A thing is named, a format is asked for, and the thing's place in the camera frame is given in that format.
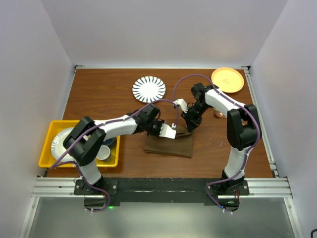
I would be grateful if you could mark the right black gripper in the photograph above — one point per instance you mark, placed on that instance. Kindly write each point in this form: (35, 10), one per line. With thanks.
(192, 123)

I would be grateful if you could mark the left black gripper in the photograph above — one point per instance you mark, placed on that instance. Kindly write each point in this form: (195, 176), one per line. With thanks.
(157, 134)

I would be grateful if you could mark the brown cloth napkin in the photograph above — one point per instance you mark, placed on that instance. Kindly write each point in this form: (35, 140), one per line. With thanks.
(180, 146)

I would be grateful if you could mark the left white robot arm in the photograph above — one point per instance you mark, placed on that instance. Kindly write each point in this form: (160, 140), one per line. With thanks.
(86, 138)

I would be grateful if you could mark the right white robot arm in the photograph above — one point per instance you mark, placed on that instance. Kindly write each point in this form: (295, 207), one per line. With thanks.
(243, 130)

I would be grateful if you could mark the copper spoon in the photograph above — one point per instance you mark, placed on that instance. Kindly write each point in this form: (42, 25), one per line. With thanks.
(219, 115)

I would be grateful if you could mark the white blue striped plate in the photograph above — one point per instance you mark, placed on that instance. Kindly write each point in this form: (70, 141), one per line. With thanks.
(148, 88)

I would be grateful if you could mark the dark blue mug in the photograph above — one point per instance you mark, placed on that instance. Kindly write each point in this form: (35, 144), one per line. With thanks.
(108, 142)

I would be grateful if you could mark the orange plate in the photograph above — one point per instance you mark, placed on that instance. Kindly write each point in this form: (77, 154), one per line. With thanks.
(227, 79)

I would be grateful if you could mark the white grey mug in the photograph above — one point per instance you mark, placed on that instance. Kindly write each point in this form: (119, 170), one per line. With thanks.
(104, 153)

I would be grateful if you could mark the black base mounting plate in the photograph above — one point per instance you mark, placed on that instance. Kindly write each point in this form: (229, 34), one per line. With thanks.
(175, 190)

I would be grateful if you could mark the white paper plate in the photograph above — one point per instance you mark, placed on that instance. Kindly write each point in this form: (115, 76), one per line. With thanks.
(57, 148)

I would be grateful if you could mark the yellow plastic bin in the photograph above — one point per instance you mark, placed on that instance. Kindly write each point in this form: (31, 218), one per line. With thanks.
(56, 126)

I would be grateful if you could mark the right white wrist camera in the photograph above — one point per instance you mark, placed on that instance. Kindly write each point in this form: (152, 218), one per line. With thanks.
(181, 104)

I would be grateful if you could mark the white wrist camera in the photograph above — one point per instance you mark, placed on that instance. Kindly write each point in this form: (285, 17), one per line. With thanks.
(167, 131)
(181, 104)

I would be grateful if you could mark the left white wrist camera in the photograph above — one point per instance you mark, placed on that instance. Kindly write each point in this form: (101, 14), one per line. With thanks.
(167, 131)

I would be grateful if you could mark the aluminium frame rail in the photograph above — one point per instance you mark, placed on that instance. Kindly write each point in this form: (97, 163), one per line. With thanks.
(251, 187)

